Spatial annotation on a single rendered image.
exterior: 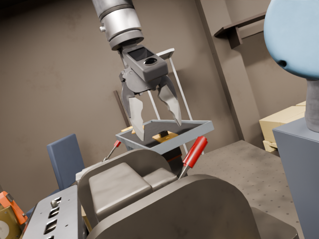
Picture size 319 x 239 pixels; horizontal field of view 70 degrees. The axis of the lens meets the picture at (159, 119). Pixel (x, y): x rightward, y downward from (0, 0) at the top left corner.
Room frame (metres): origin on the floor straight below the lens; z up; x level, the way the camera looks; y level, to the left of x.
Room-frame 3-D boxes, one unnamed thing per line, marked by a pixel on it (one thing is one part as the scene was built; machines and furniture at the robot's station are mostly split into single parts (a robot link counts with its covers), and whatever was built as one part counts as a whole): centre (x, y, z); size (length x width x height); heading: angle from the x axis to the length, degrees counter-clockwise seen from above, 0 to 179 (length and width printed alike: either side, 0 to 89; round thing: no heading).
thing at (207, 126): (0.59, 0.03, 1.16); 0.37 x 0.14 x 0.02; 19
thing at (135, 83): (0.49, 0.01, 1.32); 0.09 x 0.08 x 0.12; 13
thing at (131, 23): (0.49, 0.01, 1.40); 0.08 x 0.08 x 0.05
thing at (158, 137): (0.47, 0.00, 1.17); 0.08 x 0.04 x 0.01; 12
